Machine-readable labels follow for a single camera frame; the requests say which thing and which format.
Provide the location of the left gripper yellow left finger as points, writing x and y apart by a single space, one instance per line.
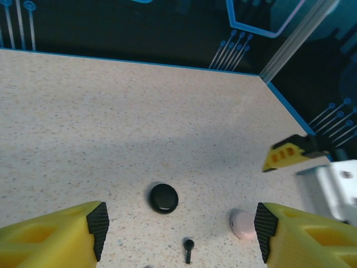
42 240

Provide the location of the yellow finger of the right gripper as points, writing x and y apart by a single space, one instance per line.
281 156

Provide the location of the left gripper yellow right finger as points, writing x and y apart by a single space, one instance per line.
306 243

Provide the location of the black earbud charging case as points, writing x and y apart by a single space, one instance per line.
163 198

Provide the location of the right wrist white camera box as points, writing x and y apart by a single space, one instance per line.
329 190

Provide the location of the aluminium frame post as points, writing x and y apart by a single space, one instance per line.
300 36

